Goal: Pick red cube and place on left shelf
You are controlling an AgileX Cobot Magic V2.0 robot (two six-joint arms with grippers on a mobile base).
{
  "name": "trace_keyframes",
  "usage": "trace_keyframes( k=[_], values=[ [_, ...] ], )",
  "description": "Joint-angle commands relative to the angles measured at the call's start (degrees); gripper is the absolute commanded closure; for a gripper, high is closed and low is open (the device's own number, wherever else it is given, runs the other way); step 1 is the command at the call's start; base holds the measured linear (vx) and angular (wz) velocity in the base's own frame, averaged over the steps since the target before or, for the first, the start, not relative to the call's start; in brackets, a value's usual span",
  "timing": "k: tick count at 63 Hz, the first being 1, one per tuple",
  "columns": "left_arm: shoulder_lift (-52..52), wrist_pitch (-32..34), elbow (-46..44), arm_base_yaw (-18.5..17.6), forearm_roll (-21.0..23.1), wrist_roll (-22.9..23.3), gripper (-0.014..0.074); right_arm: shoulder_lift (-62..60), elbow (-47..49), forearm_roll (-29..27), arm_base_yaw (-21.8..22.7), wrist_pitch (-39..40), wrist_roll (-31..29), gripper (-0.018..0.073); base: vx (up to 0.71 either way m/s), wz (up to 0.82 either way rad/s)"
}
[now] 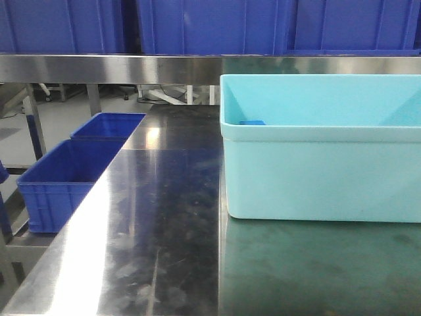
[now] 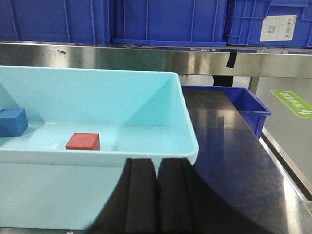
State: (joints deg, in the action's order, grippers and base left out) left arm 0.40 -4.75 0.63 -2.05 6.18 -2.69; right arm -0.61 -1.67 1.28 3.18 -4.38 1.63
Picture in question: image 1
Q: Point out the small blue block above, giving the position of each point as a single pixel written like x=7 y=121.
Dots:
x=252 y=123

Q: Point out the light cyan plastic bin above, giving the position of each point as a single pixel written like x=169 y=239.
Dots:
x=335 y=147

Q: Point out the blue crate top middle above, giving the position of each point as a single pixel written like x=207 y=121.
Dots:
x=213 y=27

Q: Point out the near blue crate lower left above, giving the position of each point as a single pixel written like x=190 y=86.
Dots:
x=55 y=186

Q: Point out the blue crate top right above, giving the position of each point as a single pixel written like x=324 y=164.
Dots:
x=354 y=28

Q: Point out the blue crate top left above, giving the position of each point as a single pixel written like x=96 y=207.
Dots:
x=62 y=27

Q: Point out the steel shelf post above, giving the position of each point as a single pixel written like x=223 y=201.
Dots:
x=34 y=123

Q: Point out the stainless steel shelf rail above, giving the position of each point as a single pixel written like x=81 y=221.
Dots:
x=195 y=70

